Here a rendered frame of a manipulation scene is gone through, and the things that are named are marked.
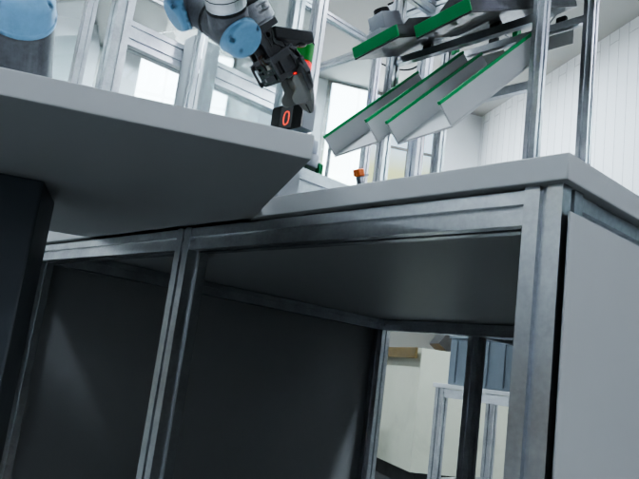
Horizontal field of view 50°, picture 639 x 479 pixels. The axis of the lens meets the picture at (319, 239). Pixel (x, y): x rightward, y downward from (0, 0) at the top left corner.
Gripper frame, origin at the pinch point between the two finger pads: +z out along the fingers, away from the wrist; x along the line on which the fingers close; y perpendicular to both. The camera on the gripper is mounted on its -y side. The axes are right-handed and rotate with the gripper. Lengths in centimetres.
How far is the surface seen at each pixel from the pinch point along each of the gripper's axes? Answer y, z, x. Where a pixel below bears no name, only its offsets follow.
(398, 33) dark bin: 4.3, -9.2, 33.0
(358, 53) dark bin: 3.2, -7.9, 21.8
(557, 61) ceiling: -594, 203, -253
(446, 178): 41, 1, 60
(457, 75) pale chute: -0.3, 2.3, 37.5
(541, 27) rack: -4, -1, 53
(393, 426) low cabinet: -106, 245, -182
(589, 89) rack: -12, 15, 53
